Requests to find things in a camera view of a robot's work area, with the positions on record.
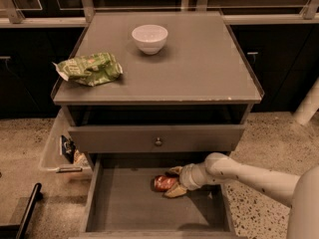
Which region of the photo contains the green chip bag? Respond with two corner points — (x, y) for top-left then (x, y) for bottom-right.
(54, 53), (123, 87)

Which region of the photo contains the white ceramic bowl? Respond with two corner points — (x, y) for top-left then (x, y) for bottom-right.
(132, 25), (168, 55)

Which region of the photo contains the open grey middle drawer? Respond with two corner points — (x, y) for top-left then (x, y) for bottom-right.
(80, 153), (238, 239)

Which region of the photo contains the black bar bottom left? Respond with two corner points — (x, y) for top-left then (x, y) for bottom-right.
(15, 182), (43, 239)

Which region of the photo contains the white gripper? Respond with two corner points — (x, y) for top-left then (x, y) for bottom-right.
(164, 163), (202, 198)

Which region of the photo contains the grey drawer cabinet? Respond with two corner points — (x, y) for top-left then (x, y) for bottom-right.
(50, 11), (265, 239)

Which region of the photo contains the round metal drawer knob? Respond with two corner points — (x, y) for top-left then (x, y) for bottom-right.
(155, 137), (163, 146)

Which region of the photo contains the dark snack package in bin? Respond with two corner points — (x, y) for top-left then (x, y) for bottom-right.
(60, 135), (76, 163)

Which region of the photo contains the closed grey top drawer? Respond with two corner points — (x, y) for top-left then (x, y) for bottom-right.
(69, 124), (245, 153)

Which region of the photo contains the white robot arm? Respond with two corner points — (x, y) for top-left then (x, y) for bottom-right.
(164, 152), (319, 239)

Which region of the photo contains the red coke can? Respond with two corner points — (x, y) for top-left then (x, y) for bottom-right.
(154, 175), (177, 192)

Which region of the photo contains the white post at right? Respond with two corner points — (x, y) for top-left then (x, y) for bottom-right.
(293, 78), (319, 125)

